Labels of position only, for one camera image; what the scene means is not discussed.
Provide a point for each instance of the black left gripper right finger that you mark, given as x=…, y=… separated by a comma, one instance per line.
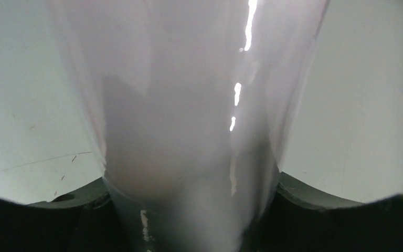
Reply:
x=303, y=218

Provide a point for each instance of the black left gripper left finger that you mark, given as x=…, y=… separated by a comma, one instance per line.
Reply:
x=81, y=220

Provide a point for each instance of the white shuttlecock tube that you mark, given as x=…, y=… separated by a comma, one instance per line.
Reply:
x=188, y=107

